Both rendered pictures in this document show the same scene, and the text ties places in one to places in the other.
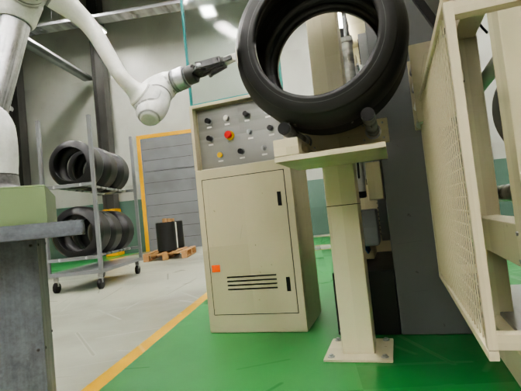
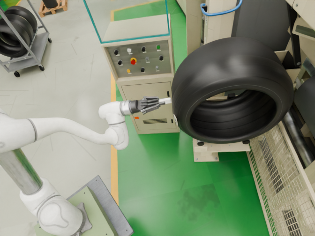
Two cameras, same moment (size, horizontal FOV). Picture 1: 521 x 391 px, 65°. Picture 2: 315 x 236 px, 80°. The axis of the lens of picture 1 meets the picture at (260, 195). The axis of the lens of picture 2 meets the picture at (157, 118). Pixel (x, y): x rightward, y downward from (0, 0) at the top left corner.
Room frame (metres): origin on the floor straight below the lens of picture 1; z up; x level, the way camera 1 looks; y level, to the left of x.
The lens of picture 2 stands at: (0.81, 0.19, 1.99)
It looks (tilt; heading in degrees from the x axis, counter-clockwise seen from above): 51 degrees down; 355
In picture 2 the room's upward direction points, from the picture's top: 13 degrees counter-clockwise
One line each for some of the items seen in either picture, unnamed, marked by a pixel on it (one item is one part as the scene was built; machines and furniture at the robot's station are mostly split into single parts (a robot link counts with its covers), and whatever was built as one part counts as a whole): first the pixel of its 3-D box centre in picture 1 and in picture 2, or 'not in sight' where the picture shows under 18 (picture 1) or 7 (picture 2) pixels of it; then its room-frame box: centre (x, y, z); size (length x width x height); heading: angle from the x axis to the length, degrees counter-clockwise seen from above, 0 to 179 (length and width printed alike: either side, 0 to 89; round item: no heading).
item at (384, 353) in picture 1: (360, 347); (205, 150); (1.76, -0.35, 0.01); 0.27 x 0.27 x 0.02; 72
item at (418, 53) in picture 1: (431, 86); (273, 78); (1.60, -0.72, 1.05); 0.20 x 0.15 x 0.30; 162
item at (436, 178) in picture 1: (443, 182); (268, 166); (1.19, -0.53, 0.65); 0.90 x 0.02 x 0.70; 162
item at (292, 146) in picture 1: (297, 153); (198, 127); (1.55, -0.16, 0.84); 0.36 x 0.09 x 0.06; 162
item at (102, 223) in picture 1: (95, 205); (2, 11); (5.09, 2.06, 0.96); 1.30 x 0.62 x 1.92; 177
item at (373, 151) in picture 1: (335, 157); (217, 129); (1.51, -0.29, 0.80); 0.37 x 0.36 x 0.02; 72
